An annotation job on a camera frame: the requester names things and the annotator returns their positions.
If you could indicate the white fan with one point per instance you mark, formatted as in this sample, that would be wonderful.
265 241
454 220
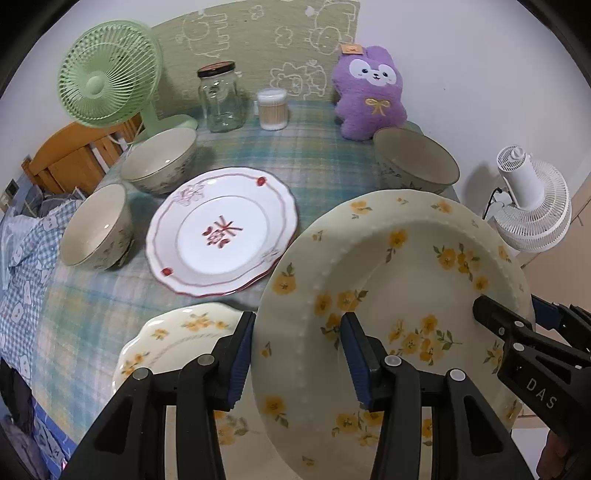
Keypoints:
535 203

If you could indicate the plaid tablecloth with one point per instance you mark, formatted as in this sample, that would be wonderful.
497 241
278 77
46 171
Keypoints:
323 157

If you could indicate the cream bowl with dark rim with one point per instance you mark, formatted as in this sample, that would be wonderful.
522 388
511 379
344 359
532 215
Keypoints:
415 159

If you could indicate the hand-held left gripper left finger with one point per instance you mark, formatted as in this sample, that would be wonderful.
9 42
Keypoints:
240 362

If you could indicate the round yellow floral plate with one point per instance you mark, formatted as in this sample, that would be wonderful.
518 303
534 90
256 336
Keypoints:
415 258

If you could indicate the person's right hand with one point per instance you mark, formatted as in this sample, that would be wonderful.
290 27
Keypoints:
558 459

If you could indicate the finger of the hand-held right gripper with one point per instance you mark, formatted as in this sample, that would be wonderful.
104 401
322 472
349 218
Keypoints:
526 350
547 314

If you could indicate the wall outlet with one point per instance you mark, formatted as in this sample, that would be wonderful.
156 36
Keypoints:
9 194

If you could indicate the wooden chair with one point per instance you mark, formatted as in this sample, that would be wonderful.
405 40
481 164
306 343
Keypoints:
64 159

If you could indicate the purple plush toy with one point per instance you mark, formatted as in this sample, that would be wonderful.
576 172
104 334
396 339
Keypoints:
369 101

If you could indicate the blue checked blanket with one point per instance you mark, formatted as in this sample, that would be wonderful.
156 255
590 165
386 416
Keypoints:
27 277

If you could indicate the green desk fan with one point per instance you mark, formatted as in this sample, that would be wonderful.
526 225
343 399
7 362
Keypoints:
108 76

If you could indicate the green printed cloth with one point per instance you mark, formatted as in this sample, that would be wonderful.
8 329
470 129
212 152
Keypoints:
258 41

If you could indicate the glass jar with dark lid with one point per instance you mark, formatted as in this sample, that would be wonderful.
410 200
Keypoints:
220 101

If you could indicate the cotton swab container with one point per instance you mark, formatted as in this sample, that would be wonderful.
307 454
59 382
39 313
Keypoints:
272 110

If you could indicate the scalloped yellow floral plate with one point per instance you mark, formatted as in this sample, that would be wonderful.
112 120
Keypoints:
184 334

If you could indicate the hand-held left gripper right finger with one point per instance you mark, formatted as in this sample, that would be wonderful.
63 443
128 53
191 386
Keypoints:
358 364

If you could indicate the cream floral bowl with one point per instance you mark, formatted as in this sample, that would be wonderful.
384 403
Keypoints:
97 226
159 157

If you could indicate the dark cloth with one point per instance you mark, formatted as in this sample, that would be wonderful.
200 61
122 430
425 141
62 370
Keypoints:
16 415

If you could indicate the white plate with red pattern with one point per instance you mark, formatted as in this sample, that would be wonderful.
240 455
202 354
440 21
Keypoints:
221 230

